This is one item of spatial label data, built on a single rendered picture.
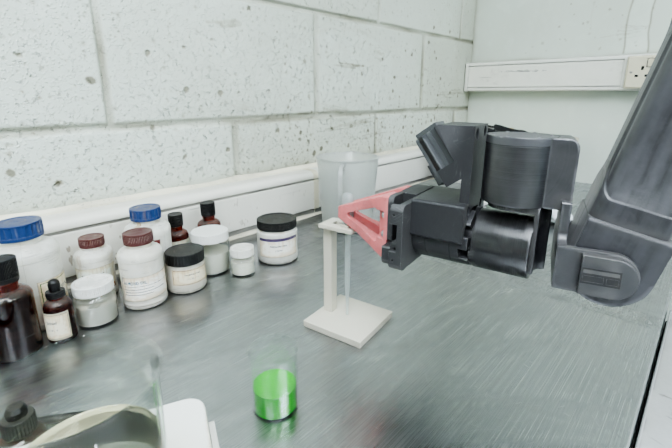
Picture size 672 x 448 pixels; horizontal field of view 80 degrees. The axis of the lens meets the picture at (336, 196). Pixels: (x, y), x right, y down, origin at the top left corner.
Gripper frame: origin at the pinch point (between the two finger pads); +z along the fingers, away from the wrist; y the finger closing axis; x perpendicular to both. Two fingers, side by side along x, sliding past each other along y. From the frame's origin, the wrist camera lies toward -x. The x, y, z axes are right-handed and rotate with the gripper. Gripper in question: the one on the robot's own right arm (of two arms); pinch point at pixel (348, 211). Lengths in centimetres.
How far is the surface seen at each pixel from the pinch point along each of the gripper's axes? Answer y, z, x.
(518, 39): -114, 6, -30
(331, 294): 0.5, 2.0, 11.0
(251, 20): -22, 37, -27
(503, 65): -109, 9, -22
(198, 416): 25.6, -5.8, 5.5
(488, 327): -8.5, -14.9, 14.2
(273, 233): -7.5, 19.0, 8.9
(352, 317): 0.0, -0.8, 13.5
